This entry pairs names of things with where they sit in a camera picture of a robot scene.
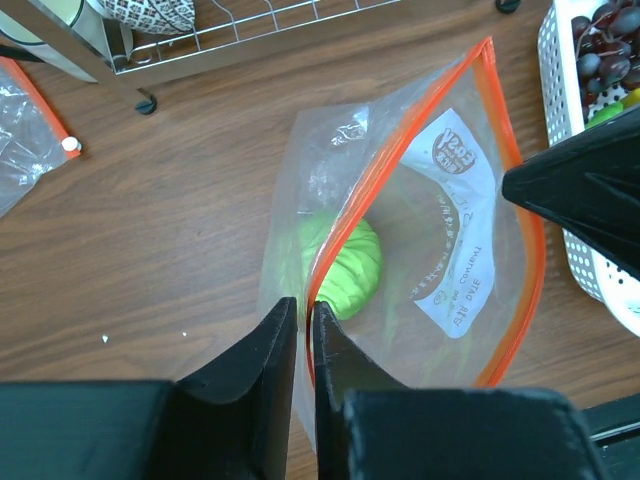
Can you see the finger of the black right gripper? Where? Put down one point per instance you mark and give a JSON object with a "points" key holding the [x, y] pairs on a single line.
{"points": [[589, 185]]}

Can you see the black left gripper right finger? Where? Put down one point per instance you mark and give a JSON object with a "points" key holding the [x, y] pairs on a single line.
{"points": [[370, 426]]}

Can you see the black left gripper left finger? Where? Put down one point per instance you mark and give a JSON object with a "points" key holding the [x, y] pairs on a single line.
{"points": [[227, 420]]}

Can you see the green cabbage toy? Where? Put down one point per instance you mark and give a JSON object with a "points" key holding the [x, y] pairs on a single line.
{"points": [[354, 276]]}

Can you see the red yellow mango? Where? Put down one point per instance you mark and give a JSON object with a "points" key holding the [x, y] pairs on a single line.
{"points": [[611, 103]]}

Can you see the dark red grape bunch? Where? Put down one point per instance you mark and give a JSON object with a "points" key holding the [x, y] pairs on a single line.
{"points": [[606, 50]]}

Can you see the steel two-tier dish rack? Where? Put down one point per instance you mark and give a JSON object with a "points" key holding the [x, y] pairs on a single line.
{"points": [[229, 34]]}

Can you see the cream enamel mug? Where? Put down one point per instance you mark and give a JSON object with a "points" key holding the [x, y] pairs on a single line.
{"points": [[64, 34]]}

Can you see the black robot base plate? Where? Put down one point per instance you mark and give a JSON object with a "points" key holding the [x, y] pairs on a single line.
{"points": [[614, 429]]}

